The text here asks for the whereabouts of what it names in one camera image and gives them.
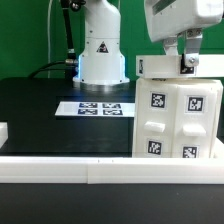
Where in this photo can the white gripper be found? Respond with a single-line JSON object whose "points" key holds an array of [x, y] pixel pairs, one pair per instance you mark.
{"points": [[167, 18]]}

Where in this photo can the white cabinet top block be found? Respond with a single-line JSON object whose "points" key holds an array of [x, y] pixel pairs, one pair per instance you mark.
{"points": [[164, 67]]}

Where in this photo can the white cabinet door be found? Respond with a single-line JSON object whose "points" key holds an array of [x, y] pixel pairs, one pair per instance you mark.
{"points": [[155, 112], [194, 119]]}

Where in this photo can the white cabinet body box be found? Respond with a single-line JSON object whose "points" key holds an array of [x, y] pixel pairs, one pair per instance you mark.
{"points": [[176, 118]]}

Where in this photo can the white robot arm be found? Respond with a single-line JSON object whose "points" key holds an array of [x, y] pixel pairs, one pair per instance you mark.
{"points": [[101, 64]]}

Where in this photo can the white marker base sheet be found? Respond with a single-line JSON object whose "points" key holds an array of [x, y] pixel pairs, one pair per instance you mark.
{"points": [[95, 109]]}

